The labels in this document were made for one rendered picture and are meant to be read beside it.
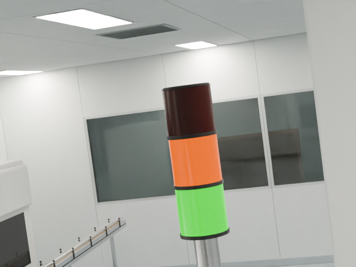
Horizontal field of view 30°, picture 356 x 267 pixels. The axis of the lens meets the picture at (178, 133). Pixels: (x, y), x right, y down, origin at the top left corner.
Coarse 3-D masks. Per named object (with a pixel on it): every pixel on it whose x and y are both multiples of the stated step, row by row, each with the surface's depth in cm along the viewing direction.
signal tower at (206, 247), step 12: (192, 84) 64; (204, 84) 65; (204, 132) 65; (216, 132) 66; (228, 228) 67; (192, 240) 65; (204, 240) 66; (216, 240) 67; (204, 252) 66; (216, 252) 67; (204, 264) 66; (216, 264) 66
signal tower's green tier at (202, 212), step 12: (180, 192) 66; (192, 192) 65; (204, 192) 65; (216, 192) 65; (180, 204) 66; (192, 204) 65; (204, 204) 65; (216, 204) 65; (180, 216) 66; (192, 216) 65; (204, 216) 65; (216, 216) 65; (180, 228) 67; (192, 228) 65; (204, 228) 65; (216, 228) 65
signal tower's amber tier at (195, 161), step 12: (180, 144) 65; (192, 144) 64; (204, 144) 65; (216, 144) 66; (180, 156) 65; (192, 156) 64; (204, 156) 65; (216, 156) 66; (180, 168) 65; (192, 168) 65; (204, 168) 65; (216, 168) 66; (180, 180) 65; (192, 180) 65; (204, 180) 65; (216, 180) 65
